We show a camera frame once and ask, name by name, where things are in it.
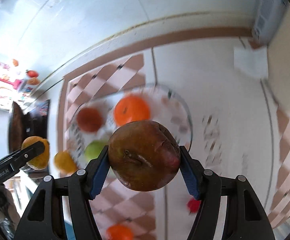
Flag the yellow orange fruit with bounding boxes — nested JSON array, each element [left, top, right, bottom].
[[21, 136, 50, 170]]

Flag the yellow lemon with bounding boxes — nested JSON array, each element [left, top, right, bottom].
[[54, 151, 78, 174]]

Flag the red cherry tomato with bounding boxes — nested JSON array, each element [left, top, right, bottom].
[[187, 198, 201, 214]]

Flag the orange tangerine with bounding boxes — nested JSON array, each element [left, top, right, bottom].
[[113, 94, 151, 126], [106, 224, 134, 240]]

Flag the green apple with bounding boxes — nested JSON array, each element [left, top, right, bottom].
[[84, 140, 108, 163]]

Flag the dark red apple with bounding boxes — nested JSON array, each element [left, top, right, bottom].
[[108, 120, 181, 192]]

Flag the black frying pan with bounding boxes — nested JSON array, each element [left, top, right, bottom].
[[8, 101, 34, 153]]

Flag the black induction cooktop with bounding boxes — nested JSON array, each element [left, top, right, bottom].
[[24, 100, 50, 139]]

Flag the small brown-red fruit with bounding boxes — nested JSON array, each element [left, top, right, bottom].
[[76, 107, 103, 133]]

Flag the checkered table mat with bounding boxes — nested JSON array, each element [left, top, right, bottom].
[[57, 27, 290, 240]]

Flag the glass fruit plate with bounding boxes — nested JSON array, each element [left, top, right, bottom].
[[65, 84, 193, 168]]

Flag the white tissue paper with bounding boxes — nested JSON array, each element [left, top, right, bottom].
[[234, 47, 268, 80]]

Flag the cream utensil holder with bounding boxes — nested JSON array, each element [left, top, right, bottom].
[[268, 5, 290, 112]]

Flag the colourful wall stickers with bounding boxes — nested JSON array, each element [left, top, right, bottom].
[[0, 59, 41, 110]]

